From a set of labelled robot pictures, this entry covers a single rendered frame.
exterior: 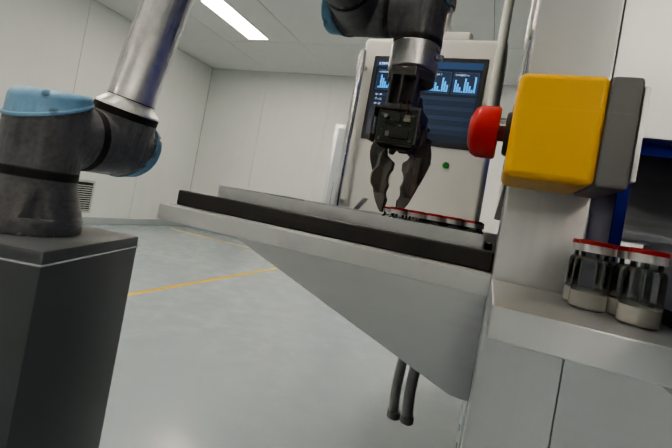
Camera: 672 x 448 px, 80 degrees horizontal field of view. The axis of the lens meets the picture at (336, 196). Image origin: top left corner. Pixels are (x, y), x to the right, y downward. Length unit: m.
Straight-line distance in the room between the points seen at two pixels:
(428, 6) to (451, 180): 0.85
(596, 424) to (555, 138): 0.23
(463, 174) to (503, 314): 1.17
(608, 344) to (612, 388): 0.15
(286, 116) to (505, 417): 6.73
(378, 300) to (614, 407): 0.24
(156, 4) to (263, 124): 6.37
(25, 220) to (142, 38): 0.37
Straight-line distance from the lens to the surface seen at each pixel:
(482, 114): 0.32
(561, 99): 0.31
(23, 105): 0.77
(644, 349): 0.27
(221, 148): 7.58
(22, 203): 0.75
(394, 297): 0.50
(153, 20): 0.87
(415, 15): 0.65
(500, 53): 1.25
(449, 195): 1.41
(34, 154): 0.76
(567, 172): 0.30
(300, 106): 6.93
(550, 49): 0.42
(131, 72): 0.86
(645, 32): 0.43
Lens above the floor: 0.92
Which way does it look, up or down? 1 degrees up
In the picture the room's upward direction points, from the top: 10 degrees clockwise
